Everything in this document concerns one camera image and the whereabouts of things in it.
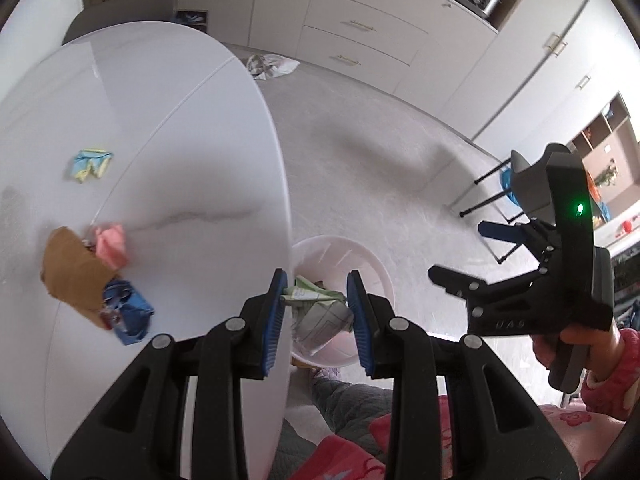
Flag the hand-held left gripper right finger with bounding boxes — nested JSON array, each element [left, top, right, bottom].
[[346, 269, 581, 480]]

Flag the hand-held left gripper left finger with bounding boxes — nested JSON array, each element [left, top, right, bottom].
[[50, 268, 290, 480]]

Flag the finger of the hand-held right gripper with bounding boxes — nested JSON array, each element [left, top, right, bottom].
[[428, 265, 501, 307], [477, 220, 551, 257]]

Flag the white printed paper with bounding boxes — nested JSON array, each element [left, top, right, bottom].
[[280, 275, 355, 353]]

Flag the pink trash bin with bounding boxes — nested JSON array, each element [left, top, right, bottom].
[[289, 234, 396, 370]]

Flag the person's right forearm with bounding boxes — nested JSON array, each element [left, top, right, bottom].
[[580, 330, 640, 423]]

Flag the person's right hand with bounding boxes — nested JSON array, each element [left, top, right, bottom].
[[531, 327, 627, 381]]

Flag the grey shell chair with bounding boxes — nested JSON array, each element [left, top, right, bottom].
[[61, 0, 179, 46], [459, 149, 551, 266]]

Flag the grey quilted trousers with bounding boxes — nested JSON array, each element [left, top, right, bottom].
[[277, 375, 396, 461]]

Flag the dark blue crumpled wrapper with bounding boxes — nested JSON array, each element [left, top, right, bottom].
[[100, 280, 155, 346]]

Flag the pink printed garment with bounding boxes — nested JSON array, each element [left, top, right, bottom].
[[270, 402, 631, 480]]

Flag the brown cubby shelf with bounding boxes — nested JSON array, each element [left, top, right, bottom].
[[570, 91, 640, 261]]

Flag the pink crumpled paper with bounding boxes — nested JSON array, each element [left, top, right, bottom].
[[94, 224, 131, 268]]

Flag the brown cardboard piece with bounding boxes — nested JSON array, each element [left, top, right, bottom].
[[40, 226, 121, 331]]

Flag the light blue crumpled wrapper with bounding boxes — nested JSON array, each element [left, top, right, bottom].
[[70, 148, 113, 183]]

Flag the beige drawer cabinet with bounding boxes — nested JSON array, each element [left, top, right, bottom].
[[247, 0, 501, 97]]

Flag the white plastic bag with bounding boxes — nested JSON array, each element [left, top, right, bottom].
[[245, 52, 301, 81]]

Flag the tall beige cabinet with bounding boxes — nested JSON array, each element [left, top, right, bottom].
[[80, 0, 263, 46]]

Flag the white cabinet with brass handles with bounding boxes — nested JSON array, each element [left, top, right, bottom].
[[472, 0, 640, 146]]

